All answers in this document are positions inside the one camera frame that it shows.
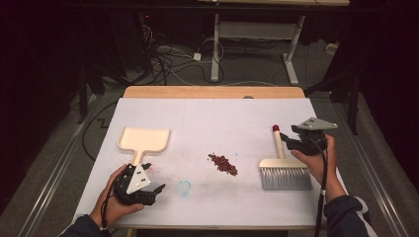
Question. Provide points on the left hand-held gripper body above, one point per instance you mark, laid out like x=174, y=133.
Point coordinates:
x=137, y=179

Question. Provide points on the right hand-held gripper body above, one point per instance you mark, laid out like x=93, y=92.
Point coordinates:
x=313, y=138

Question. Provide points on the cream plastic dustpan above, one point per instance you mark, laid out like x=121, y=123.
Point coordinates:
x=145, y=140

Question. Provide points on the cream hand brush grey bristles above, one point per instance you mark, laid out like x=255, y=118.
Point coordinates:
x=283, y=177

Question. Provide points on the pile of red and green beans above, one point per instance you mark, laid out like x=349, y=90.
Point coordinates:
x=224, y=163

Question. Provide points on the person's right hand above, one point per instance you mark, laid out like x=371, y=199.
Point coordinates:
x=318, y=164

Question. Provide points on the person's left hand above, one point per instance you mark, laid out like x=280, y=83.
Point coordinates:
x=107, y=207

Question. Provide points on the black stand leg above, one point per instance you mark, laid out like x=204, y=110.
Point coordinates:
x=82, y=98
x=353, y=105

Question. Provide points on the white table mat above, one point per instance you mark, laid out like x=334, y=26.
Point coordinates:
x=214, y=125

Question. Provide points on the small white box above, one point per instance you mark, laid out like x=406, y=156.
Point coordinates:
x=331, y=48

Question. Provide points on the wooden table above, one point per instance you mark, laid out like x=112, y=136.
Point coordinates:
x=214, y=92

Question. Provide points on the white power adapter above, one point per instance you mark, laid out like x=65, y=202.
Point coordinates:
x=197, y=56

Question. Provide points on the dark device with red light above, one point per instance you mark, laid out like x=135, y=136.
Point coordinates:
x=147, y=19

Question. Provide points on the metal floor rail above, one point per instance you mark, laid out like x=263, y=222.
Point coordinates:
x=56, y=177
x=378, y=184

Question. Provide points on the white desk frame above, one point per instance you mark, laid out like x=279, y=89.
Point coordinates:
x=215, y=49

